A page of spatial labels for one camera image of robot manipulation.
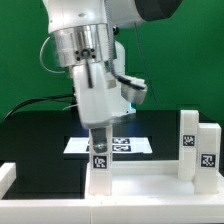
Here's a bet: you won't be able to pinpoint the white desk top tray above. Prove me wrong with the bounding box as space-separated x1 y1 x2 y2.
83 160 224 203

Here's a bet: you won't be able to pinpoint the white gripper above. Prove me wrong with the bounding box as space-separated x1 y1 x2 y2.
71 63 116 154

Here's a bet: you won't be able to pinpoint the black cables on table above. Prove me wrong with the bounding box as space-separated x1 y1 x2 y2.
3 94 81 119

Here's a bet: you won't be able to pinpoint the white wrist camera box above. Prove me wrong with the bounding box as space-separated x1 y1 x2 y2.
121 76 148 104

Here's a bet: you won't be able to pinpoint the fiducial marker sheet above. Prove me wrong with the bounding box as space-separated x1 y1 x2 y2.
64 137 152 154

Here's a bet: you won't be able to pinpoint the white front rail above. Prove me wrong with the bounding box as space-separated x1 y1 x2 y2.
0 200 224 224

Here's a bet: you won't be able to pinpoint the grey camera cable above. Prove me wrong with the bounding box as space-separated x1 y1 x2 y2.
39 36 68 75

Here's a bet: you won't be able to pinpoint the white left rail block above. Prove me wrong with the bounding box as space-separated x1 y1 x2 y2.
0 163 16 200

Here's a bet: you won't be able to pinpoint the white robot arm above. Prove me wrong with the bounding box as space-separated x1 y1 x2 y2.
42 0 183 153

